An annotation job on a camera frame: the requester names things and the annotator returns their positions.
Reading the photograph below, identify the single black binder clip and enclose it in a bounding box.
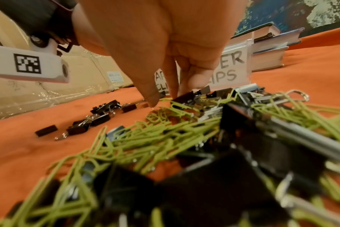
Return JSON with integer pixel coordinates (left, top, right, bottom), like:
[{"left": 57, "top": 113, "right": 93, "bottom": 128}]
[
  {"left": 54, "top": 120, "right": 92, "bottom": 141},
  {"left": 35, "top": 125, "right": 59, "bottom": 138},
  {"left": 90, "top": 100, "right": 122, "bottom": 115},
  {"left": 121, "top": 102, "right": 148, "bottom": 113},
  {"left": 72, "top": 111, "right": 112, "bottom": 128}
]

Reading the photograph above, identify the left black marker wristband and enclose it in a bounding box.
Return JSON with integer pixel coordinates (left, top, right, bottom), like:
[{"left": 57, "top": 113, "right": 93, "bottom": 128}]
[{"left": 0, "top": 0, "right": 78, "bottom": 46}]

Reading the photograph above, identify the person's right hand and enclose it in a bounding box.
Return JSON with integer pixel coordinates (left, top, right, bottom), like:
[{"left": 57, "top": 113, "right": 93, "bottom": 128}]
[{"left": 158, "top": 0, "right": 248, "bottom": 99}]

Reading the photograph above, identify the pile of green paper clips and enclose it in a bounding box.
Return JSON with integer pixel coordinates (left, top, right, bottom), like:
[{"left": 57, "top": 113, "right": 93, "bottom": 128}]
[{"left": 0, "top": 89, "right": 340, "bottom": 227}]

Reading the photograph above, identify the person's left hand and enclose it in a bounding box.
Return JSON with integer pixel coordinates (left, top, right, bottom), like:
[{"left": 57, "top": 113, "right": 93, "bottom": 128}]
[{"left": 73, "top": 0, "right": 172, "bottom": 108}]

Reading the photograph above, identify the blue and yellow book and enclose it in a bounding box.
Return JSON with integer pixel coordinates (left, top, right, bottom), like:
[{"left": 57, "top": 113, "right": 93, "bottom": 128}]
[{"left": 252, "top": 42, "right": 291, "bottom": 55}]

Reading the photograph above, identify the pile of black binder clips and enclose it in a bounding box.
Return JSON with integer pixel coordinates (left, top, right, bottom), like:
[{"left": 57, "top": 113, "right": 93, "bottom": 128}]
[{"left": 7, "top": 83, "right": 340, "bottom": 227}]

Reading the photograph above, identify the clear two-compartment plastic box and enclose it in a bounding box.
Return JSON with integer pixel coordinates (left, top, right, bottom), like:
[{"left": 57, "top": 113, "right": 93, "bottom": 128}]
[{"left": 153, "top": 33, "right": 256, "bottom": 96}]

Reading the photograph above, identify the black book with yellow print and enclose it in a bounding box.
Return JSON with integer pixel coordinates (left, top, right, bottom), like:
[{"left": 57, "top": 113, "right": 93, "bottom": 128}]
[{"left": 232, "top": 21, "right": 281, "bottom": 40}]

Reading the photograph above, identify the brown cardboard box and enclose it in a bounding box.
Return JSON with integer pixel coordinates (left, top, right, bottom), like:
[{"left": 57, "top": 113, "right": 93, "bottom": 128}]
[{"left": 0, "top": 6, "right": 137, "bottom": 122}]

